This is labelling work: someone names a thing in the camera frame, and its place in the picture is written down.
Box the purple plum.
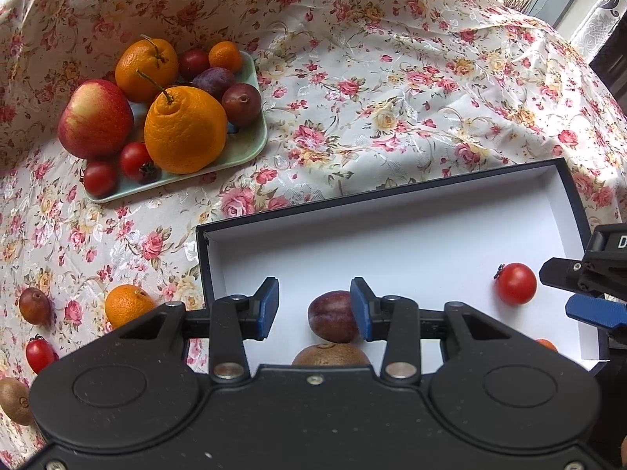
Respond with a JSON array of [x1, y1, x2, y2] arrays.
[[308, 290, 361, 343], [192, 67, 237, 99]]

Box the white box with dark rim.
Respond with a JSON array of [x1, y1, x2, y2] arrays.
[[195, 157, 613, 378]]

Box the round orange with stem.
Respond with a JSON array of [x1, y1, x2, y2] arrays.
[[115, 35, 179, 103]]

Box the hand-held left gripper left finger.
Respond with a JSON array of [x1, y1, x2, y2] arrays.
[[116, 277, 280, 383]]

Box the brown kiwi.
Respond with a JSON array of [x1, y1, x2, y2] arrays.
[[0, 377, 34, 426], [291, 343, 370, 367]]

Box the cherry tomato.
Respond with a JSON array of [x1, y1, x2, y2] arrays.
[[82, 159, 118, 198], [494, 263, 538, 306], [120, 142, 160, 182], [25, 334, 56, 374]]

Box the dark red passion fruit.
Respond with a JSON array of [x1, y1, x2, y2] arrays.
[[221, 83, 262, 127]]

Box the pale green tray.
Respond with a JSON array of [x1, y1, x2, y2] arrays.
[[81, 49, 268, 204]]

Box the red apple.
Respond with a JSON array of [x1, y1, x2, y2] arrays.
[[58, 79, 134, 160]]

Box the small mandarin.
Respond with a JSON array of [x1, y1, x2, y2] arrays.
[[209, 40, 244, 73]]

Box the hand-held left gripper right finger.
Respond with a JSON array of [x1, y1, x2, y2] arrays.
[[350, 277, 514, 385]]

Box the floral tablecloth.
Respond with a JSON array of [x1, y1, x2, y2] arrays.
[[0, 0, 627, 466]]

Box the white lace curtain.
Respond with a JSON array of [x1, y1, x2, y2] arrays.
[[571, 0, 627, 64]]

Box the large knobbed orange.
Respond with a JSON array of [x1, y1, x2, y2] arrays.
[[143, 85, 229, 174]]

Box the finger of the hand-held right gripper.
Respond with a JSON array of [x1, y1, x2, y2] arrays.
[[565, 295, 627, 330], [539, 257, 596, 296]]

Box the red plum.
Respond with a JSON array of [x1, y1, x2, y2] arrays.
[[178, 49, 211, 80]]

